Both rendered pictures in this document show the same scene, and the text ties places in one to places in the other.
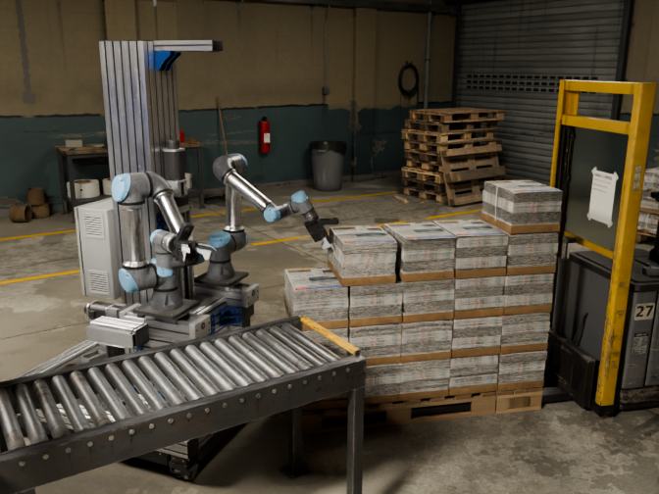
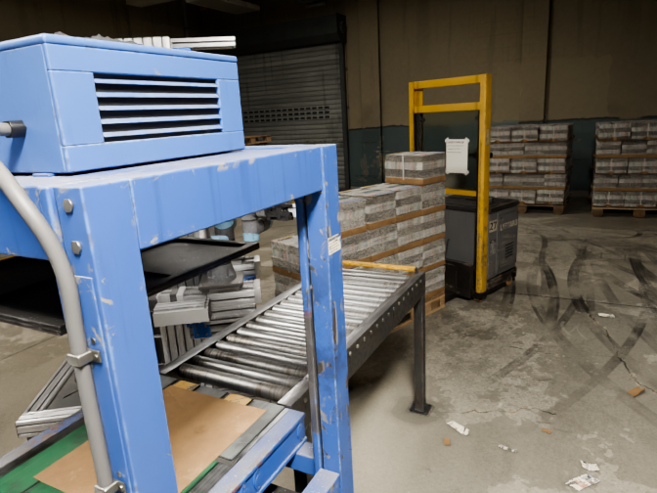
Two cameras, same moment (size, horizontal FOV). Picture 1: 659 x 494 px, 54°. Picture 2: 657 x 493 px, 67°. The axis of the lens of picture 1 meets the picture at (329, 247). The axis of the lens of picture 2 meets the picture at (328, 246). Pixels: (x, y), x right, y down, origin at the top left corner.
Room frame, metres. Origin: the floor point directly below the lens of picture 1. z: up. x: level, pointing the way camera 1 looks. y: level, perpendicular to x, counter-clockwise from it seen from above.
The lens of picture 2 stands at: (0.47, 1.48, 1.61)
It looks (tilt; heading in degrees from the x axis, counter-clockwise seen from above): 15 degrees down; 331
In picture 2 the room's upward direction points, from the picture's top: 3 degrees counter-clockwise
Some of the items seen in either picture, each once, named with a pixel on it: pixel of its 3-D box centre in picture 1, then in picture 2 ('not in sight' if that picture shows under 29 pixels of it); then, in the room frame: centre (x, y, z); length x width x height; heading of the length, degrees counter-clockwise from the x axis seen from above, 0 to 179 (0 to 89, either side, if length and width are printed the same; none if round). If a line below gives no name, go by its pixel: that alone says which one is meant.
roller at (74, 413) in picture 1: (71, 406); (266, 356); (2.03, 0.89, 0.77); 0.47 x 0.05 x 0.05; 33
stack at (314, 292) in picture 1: (390, 342); (353, 282); (3.42, -0.35, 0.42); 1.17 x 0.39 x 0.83; 102
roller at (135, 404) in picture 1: (126, 391); (294, 335); (2.14, 0.73, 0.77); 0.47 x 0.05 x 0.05; 33
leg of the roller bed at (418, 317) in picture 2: (354, 459); (419, 353); (2.38, -0.11, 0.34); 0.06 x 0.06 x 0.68; 33
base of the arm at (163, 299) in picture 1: (166, 295); (220, 269); (2.92, 0.77, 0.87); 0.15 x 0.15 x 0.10
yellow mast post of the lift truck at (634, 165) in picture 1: (622, 253); (481, 188); (3.34, -1.55, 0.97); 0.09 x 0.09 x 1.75; 12
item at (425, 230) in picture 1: (419, 230); (364, 192); (3.44, -0.49, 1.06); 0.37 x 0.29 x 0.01; 13
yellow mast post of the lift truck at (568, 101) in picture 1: (555, 224); (416, 183); (3.98, -1.42, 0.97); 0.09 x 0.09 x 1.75; 12
